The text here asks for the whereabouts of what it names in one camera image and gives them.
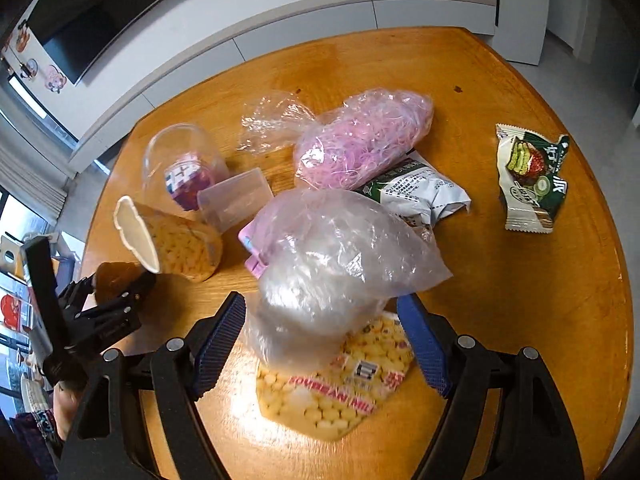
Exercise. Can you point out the white low cabinet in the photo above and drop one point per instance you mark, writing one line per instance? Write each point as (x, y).
(300, 25)

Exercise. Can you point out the cartoon wall sticker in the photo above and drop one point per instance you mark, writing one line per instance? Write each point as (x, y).
(55, 79)
(25, 35)
(30, 69)

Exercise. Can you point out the white and green packet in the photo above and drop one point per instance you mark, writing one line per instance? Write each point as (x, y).
(427, 190)

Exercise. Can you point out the clear cup with purple label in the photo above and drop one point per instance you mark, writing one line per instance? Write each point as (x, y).
(185, 180)

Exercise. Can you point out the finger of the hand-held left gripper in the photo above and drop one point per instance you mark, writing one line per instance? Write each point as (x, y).
(125, 285)
(112, 325)

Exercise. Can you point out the black television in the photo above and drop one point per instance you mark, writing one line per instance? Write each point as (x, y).
(80, 45)

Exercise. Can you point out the bag of pink shreds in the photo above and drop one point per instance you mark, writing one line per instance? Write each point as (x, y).
(360, 145)

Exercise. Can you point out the yellow bean print packet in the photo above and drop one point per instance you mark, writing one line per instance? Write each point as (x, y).
(320, 405)

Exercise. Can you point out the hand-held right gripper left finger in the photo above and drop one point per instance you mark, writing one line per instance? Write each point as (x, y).
(220, 350)

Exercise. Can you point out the pink packet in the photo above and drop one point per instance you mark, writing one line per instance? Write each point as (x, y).
(250, 242)

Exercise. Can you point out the large clear plastic bag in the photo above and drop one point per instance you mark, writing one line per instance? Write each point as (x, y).
(325, 260)

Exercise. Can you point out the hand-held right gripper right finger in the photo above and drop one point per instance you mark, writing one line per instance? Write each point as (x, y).
(425, 350)

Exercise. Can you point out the clear plastic box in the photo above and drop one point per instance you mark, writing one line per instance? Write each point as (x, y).
(235, 195)

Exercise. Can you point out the grey curtain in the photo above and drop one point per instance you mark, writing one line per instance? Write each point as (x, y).
(30, 170)

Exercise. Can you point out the green snack wrapper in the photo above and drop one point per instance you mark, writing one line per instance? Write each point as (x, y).
(530, 170)

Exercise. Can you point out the person's left forearm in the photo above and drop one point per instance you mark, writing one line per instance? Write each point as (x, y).
(64, 410)

